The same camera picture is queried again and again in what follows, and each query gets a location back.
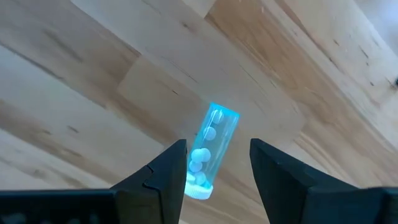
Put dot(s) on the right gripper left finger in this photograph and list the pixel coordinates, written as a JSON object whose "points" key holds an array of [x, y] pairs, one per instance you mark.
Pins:
{"points": [[155, 196]]}

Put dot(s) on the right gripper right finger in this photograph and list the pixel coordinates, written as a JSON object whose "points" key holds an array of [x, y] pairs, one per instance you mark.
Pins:
{"points": [[298, 196]]}

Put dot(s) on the blue medicine bottle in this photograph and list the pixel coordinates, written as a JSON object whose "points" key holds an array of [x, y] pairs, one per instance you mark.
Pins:
{"points": [[214, 137]]}

